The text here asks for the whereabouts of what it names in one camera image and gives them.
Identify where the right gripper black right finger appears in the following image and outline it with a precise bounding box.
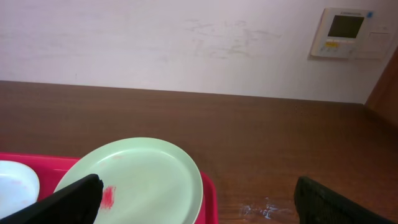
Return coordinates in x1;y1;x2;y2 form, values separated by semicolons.
294;176;394;224

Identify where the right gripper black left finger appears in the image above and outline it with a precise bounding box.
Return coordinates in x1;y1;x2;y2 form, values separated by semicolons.
1;174;104;224

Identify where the light blue plate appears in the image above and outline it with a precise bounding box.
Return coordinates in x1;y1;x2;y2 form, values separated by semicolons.
0;160;40;218

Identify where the light green plate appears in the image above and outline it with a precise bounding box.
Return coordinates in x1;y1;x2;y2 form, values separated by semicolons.
55;138;203;224

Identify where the red plastic tray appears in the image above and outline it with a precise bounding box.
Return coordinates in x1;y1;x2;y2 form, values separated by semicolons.
1;152;218;224

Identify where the white wall control panel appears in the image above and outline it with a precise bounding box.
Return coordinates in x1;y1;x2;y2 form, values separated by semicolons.
310;7;393;59

